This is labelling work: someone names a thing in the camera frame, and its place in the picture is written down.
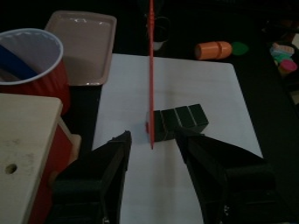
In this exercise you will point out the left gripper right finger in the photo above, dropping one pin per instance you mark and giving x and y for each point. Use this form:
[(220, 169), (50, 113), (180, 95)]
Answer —
[(230, 180)]

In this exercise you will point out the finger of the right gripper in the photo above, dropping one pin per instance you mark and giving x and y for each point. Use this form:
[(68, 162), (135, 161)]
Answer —
[(163, 27)]

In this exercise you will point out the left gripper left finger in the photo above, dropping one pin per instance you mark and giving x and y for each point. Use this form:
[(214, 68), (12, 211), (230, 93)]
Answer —
[(98, 178)]

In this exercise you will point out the white cutting board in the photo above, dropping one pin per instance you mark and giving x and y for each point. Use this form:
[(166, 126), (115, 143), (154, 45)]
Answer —
[(187, 84)]

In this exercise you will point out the pink rectangular plate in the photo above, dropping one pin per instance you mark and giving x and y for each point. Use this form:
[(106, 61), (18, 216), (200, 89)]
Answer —
[(83, 43)]

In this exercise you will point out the black toy sushi roll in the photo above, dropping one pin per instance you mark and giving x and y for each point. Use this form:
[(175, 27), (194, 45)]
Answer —
[(183, 119)]

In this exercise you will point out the orange toy cylinder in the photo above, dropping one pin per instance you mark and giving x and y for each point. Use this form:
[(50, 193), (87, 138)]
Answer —
[(212, 50)]

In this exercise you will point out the green toy disc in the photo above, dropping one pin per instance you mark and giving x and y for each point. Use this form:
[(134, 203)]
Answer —
[(241, 48)]

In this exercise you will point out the red wooden box with knob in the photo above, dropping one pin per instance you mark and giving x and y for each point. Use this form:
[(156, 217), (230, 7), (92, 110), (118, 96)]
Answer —
[(27, 140)]

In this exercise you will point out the teal and peach toy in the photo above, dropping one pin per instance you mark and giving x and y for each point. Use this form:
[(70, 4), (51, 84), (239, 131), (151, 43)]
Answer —
[(282, 52)]

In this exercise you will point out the red plastic cup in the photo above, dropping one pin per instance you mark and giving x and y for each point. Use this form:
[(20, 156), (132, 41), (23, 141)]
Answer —
[(47, 84)]

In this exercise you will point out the pink and yellow toy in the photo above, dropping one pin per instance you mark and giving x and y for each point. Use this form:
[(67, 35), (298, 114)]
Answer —
[(287, 66)]

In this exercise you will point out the blue utensil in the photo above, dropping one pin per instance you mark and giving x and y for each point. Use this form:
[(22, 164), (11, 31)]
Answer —
[(15, 64)]

